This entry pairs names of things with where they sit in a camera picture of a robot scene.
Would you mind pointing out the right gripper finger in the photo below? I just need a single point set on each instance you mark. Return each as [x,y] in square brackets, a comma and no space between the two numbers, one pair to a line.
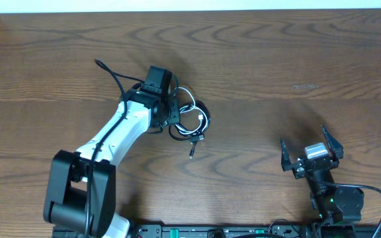
[334,146]
[285,159]

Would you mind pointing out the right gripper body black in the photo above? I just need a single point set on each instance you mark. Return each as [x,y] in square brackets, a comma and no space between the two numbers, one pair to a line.
[299,171]

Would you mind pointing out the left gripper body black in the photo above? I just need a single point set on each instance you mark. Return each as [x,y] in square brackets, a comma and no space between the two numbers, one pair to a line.
[170,112]

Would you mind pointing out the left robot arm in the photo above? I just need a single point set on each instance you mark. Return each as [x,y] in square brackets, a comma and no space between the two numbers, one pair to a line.
[81,191]

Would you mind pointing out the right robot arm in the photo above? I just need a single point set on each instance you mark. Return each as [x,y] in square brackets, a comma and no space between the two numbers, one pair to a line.
[339,205]

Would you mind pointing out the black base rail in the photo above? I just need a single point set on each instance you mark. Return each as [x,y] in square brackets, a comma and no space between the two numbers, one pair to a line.
[279,228]

